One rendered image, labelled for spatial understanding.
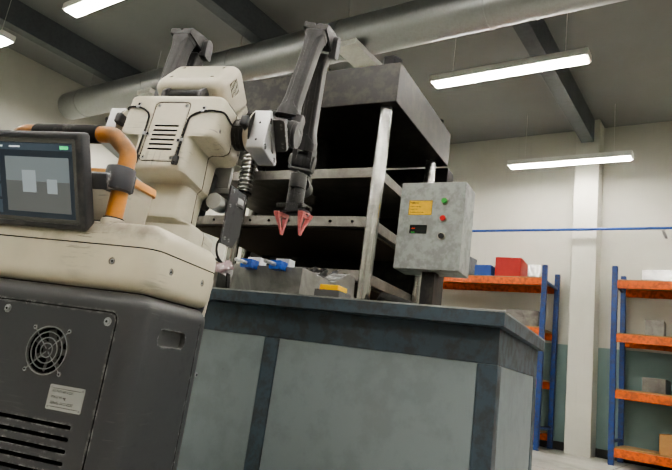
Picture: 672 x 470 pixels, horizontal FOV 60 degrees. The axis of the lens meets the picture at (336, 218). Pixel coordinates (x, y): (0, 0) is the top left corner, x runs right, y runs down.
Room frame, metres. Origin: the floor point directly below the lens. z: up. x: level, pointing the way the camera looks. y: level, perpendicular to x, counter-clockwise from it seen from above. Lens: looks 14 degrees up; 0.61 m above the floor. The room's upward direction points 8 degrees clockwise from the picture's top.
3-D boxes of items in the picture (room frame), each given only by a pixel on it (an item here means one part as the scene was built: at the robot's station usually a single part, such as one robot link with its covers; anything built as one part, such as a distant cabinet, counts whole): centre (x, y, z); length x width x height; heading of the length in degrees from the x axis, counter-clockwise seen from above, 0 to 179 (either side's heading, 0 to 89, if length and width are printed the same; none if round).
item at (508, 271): (8.00, -2.05, 1.17); 2.06 x 0.65 x 2.34; 54
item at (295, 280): (2.05, 0.07, 0.87); 0.50 x 0.26 x 0.14; 151
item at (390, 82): (3.11, 0.18, 1.75); 1.30 x 0.84 x 0.61; 61
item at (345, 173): (3.16, 0.15, 1.51); 1.10 x 0.70 x 0.05; 61
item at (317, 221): (3.16, 0.15, 1.26); 1.10 x 0.74 x 0.05; 61
